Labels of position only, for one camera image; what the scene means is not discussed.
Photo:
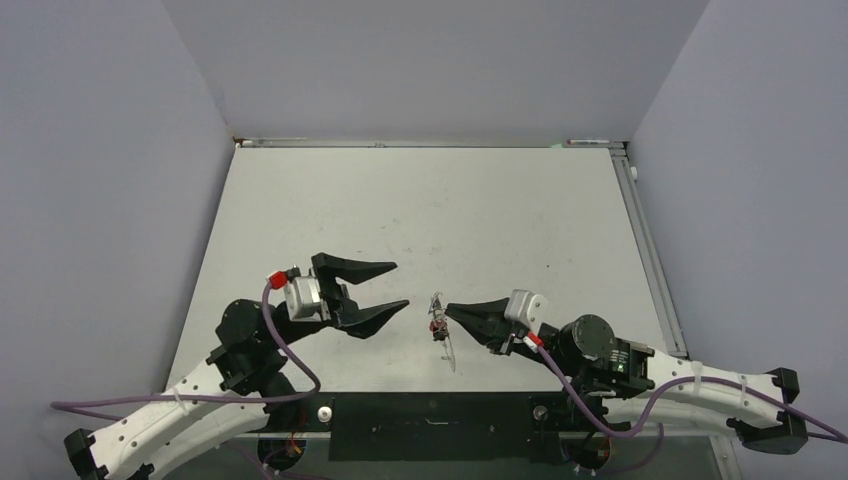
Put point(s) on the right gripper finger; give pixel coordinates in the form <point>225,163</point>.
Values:
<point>481,332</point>
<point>477,312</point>

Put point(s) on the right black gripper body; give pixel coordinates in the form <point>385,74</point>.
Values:
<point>510,336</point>

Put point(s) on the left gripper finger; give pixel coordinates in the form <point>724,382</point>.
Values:
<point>329,269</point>
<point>363,323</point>

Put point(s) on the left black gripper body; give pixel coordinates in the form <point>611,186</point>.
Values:
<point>331,307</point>

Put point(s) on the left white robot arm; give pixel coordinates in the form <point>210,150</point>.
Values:
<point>250,378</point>

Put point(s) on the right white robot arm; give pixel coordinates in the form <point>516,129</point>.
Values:
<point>617,386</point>

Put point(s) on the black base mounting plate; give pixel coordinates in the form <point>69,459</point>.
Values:
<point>436,426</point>

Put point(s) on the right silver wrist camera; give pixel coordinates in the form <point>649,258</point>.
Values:
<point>526,308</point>

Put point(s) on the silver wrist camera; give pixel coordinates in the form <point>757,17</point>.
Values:
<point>303,299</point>
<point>526,308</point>

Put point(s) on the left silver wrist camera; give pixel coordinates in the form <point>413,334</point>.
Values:
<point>303,299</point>

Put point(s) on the aluminium frame rail back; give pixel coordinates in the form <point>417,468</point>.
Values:
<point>317,143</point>

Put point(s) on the aluminium frame rail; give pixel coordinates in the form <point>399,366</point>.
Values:
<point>658,286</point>
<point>317,143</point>

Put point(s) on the aluminium frame rail right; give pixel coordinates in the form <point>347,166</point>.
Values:
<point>658,286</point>

